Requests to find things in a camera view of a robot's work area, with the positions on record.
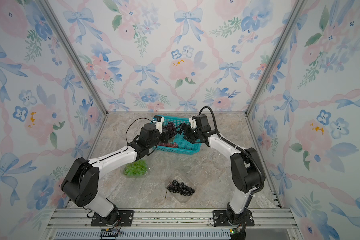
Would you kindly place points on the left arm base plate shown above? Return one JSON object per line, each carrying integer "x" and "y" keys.
{"x": 120, "y": 218}

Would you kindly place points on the green grape bunch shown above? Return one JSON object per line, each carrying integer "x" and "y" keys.
{"x": 135, "y": 168}

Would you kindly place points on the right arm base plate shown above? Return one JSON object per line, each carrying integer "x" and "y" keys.
{"x": 226, "y": 218}

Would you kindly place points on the dark purple grape bunch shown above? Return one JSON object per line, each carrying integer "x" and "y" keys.
{"x": 180, "y": 191}

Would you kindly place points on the aluminium front rail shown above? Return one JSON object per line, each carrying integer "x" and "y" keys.
{"x": 174, "y": 224}

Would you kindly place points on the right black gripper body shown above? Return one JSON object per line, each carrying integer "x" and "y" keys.
{"x": 190, "y": 134}

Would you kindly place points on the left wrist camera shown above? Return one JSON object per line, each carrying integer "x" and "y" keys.
{"x": 158, "y": 121}

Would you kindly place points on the clear plastic clamshell container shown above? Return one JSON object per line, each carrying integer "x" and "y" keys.
{"x": 135, "y": 168}

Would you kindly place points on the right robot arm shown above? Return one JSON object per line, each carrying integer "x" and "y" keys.
{"x": 246, "y": 168}

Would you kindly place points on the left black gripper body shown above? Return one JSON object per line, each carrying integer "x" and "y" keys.
{"x": 163, "y": 137}

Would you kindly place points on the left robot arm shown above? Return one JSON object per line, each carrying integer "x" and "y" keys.
{"x": 82, "y": 180}

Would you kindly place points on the teal plastic basket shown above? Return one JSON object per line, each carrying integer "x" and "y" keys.
{"x": 185, "y": 147}

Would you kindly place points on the red grape bunch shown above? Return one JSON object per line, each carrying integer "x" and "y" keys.
{"x": 169, "y": 145}

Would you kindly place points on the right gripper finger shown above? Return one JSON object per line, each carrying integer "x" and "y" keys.
{"x": 191, "y": 138}
{"x": 182, "y": 129}

